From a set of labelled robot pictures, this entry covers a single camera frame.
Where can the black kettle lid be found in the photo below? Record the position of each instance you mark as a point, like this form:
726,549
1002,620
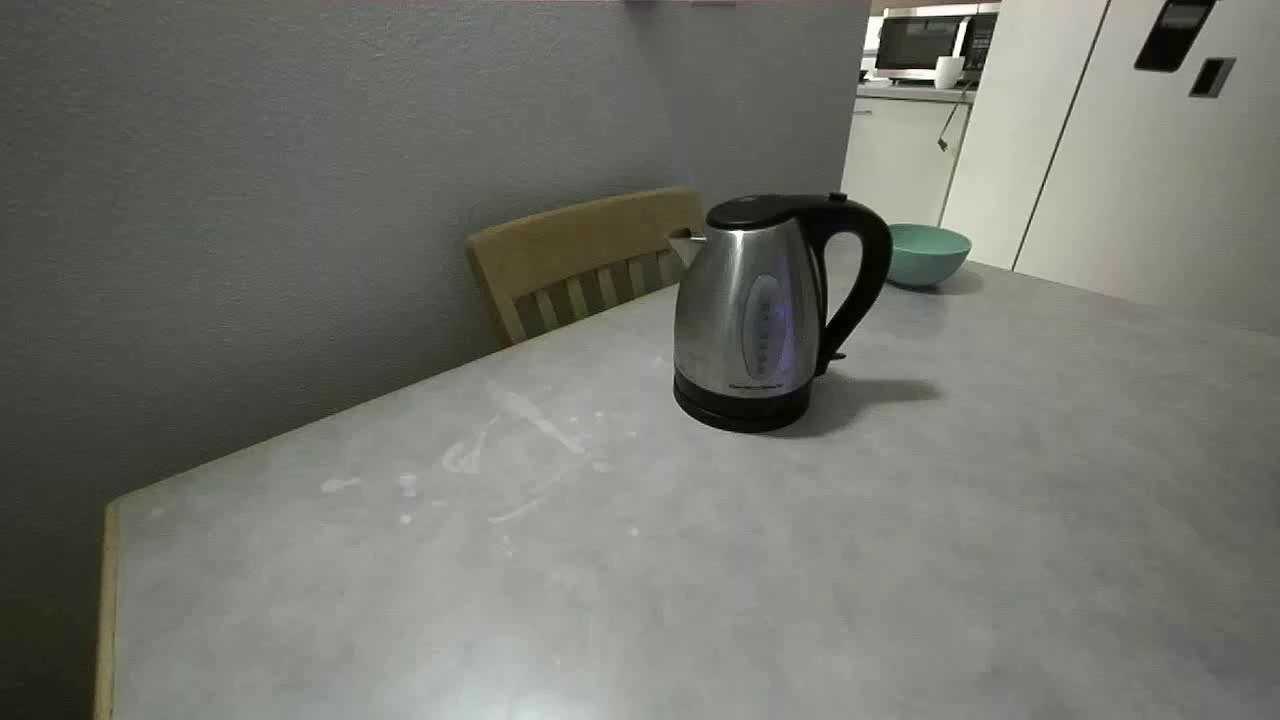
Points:
764,211

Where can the black kettle power base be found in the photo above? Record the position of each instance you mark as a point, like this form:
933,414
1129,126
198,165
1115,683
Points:
734,405

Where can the stainless steel electric kettle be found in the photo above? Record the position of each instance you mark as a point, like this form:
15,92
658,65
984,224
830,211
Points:
746,313

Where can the wooden chair with slatted back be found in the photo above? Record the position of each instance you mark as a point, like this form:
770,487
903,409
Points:
573,247

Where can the teal bowl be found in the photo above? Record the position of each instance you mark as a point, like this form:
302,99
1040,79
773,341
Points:
924,250

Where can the white kitchen counter cabinet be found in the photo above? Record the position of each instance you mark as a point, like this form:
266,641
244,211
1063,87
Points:
903,154

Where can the white cup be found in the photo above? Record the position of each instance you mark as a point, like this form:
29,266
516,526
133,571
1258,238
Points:
949,75

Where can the microwave oven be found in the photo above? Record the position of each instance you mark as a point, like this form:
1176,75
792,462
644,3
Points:
924,43

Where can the white refrigerator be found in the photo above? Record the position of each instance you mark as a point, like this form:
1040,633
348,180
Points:
1144,174

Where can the small black fridge magnet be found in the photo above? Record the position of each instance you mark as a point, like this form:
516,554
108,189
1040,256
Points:
1213,79

